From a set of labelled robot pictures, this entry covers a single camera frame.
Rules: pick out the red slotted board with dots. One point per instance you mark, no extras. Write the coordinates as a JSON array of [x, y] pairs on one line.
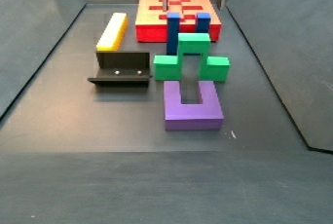
[[152, 18]]

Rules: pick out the blue U-shaped block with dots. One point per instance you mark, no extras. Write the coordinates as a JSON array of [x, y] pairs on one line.
[[173, 19]]

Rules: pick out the green stepped arch block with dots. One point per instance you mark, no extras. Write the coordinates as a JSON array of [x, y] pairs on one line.
[[193, 44]]

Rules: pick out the purple U-shaped block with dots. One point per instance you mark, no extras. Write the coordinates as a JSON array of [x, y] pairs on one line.
[[192, 117]]

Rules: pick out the black angled fixture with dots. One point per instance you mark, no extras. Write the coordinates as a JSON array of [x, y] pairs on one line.
[[122, 67]]

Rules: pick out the yellow bar block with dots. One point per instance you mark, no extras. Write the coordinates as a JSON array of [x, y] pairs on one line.
[[113, 34]]

